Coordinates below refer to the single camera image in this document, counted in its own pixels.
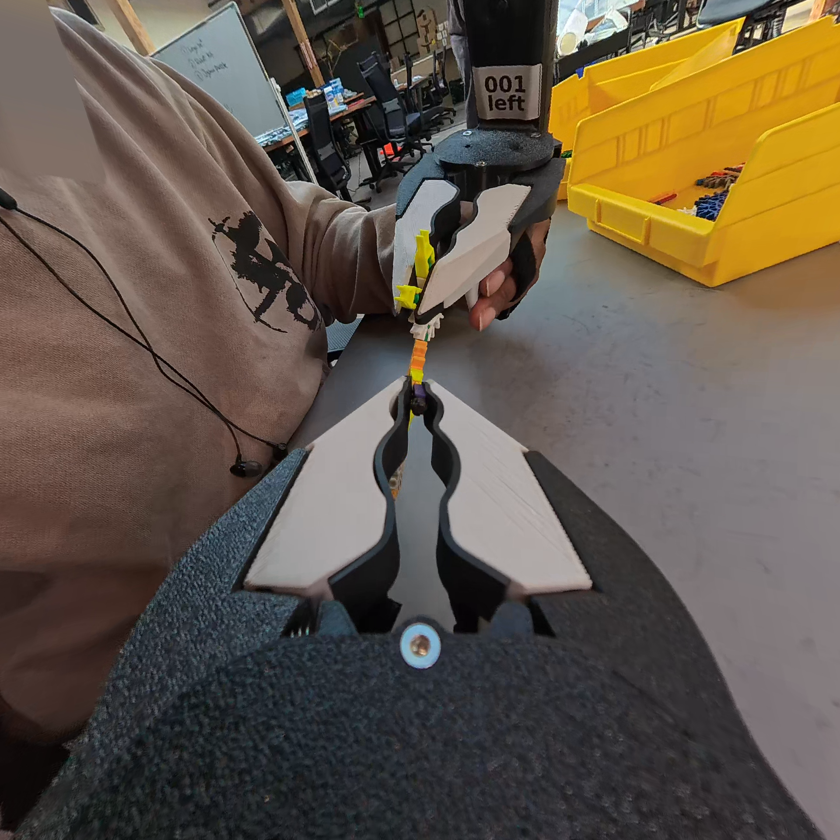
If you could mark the cluttered work table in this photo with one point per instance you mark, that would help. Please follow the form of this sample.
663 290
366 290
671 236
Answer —
309 124

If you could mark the toy construction model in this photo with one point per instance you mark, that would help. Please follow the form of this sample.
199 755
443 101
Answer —
419 356

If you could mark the pile of toy pieces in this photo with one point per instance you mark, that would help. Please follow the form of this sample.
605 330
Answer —
713 197

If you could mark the grey desk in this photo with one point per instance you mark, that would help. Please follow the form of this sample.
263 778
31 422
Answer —
655 427

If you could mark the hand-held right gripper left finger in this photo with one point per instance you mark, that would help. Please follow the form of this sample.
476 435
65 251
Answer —
314 518

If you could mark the person's left forearm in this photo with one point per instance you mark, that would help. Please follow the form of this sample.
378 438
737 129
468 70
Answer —
348 256

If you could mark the yellow plastic bin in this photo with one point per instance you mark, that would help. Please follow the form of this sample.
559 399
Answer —
754 217
623 73

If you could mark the black mesh office chair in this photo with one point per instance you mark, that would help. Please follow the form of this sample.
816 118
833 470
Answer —
325 146
385 112

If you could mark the white slanted pole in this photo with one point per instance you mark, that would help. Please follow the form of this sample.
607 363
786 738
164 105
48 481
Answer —
296 132

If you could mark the person's left hand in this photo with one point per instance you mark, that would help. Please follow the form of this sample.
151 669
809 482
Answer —
494 286

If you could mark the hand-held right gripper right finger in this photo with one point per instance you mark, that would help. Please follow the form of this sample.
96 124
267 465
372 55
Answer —
518 518

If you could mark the person's beige hoodie torso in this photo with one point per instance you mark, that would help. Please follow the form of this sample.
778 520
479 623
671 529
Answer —
132 395

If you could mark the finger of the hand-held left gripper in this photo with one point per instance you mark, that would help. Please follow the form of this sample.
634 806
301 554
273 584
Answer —
420 208
484 243

